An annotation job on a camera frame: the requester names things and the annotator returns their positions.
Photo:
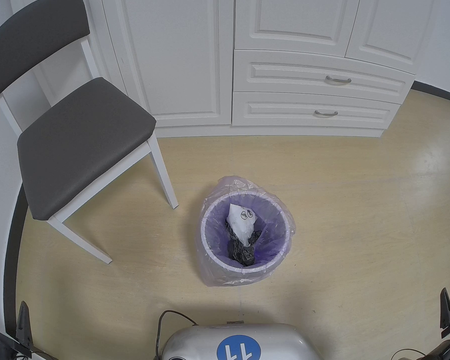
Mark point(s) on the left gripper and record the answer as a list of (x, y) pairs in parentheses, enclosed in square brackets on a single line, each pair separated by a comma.
[(3, 347)]

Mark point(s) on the purple plastic bag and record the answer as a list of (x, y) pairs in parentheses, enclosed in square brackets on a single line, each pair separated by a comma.
[(273, 231)]

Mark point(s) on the black plastic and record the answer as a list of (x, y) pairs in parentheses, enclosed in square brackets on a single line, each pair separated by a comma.
[(242, 255)]

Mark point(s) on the white printed paper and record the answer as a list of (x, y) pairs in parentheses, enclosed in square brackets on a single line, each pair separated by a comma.
[(240, 221)]

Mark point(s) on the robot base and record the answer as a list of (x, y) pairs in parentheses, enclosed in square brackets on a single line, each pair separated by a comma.
[(240, 339)]

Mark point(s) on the white trash bin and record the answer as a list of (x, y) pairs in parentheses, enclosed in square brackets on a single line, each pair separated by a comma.
[(243, 279)]

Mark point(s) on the white chair with grey cushions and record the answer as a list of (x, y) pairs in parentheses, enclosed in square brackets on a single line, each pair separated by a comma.
[(82, 137)]

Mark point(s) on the white wardrobe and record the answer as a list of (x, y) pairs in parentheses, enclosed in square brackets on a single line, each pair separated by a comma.
[(303, 13)]

